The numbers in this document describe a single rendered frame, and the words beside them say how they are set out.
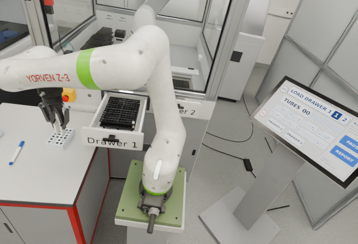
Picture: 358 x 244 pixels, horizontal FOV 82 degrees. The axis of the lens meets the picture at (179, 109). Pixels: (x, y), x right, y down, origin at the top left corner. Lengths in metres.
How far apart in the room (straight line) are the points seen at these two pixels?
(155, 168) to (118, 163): 1.01
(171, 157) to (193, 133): 0.70
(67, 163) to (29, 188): 0.17
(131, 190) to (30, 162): 0.50
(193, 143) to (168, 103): 0.80
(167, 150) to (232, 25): 0.68
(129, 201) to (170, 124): 0.36
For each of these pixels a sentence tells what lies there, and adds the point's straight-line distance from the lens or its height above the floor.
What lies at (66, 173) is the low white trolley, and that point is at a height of 0.76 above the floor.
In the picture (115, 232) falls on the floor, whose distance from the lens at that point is 1.76.
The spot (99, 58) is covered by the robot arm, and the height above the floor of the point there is 1.39.
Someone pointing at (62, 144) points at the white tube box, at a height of 0.80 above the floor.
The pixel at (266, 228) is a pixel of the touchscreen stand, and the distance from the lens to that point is 2.00.
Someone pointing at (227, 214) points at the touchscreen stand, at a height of 0.04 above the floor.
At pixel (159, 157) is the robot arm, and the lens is 0.76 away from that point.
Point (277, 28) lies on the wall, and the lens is 4.66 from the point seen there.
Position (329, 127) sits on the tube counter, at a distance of 1.19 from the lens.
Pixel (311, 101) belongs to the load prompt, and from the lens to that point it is 1.23.
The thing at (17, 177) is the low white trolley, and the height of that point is 0.76.
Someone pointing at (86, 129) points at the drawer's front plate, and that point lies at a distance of 1.04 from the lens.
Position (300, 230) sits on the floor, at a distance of 2.20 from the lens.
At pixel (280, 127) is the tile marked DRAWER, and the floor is 1.01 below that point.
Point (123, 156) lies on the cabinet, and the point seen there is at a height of 0.34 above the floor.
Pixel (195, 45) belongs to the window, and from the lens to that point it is 1.13.
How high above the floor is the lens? 1.63
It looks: 36 degrees down
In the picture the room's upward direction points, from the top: 12 degrees clockwise
